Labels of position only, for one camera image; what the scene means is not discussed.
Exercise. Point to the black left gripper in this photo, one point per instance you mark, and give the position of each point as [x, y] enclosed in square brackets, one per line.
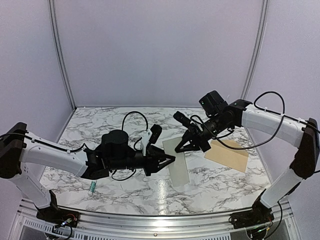
[154, 156]

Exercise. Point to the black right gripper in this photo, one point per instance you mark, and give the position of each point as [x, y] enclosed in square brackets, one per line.
[197, 136]

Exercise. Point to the cream letter paper sheet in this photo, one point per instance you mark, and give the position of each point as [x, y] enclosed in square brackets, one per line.
[178, 169]

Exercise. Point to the brown kraft paper envelope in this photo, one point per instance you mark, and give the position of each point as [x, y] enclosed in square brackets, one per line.
[235, 159]

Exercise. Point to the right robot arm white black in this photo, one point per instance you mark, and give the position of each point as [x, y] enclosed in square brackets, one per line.
[298, 141]

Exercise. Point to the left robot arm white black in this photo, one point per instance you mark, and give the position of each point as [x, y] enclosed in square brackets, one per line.
[18, 147]

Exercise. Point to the white green glue stick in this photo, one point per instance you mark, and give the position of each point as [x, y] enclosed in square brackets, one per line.
[92, 188]

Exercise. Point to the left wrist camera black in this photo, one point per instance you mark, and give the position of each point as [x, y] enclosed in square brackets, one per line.
[156, 131]

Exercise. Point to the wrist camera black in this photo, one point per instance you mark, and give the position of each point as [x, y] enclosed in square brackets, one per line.
[156, 131]
[213, 103]

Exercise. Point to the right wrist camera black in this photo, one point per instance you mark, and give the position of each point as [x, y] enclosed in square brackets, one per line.
[213, 103]

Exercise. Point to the aluminium table front rail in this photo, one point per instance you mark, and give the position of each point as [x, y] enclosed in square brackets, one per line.
[110, 226]

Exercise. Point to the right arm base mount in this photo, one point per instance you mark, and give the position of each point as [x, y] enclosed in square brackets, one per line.
[249, 218]

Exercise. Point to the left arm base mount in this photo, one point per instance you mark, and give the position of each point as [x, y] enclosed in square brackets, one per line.
[53, 213]

